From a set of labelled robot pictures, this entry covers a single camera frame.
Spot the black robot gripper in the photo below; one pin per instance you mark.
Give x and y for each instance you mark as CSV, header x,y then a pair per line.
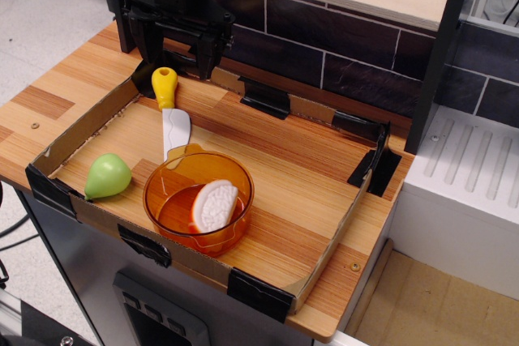
x,y
149,20

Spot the white orange toy sushi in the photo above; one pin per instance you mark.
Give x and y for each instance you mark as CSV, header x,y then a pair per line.
x,y
213,206

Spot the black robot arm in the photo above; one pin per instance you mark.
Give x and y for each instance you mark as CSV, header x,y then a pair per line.
x,y
205,25

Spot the orange transparent plastic pot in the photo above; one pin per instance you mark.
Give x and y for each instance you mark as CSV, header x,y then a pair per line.
x,y
171,190

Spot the cardboard fence with black tape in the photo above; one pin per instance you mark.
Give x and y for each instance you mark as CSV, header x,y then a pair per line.
x,y
313,168

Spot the green toy pear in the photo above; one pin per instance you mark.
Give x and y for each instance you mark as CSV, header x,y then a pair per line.
x,y
108,175

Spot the grey oven control panel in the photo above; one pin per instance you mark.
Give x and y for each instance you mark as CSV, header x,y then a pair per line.
x,y
154,320

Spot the white ridged drainer unit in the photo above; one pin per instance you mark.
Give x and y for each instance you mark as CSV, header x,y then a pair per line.
x,y
458,207

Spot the yellow handled toy knife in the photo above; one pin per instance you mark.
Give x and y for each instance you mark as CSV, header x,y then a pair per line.
x,y
176,123

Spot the dark grey right post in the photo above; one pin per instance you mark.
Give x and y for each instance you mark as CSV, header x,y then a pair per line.
x,y
426,105

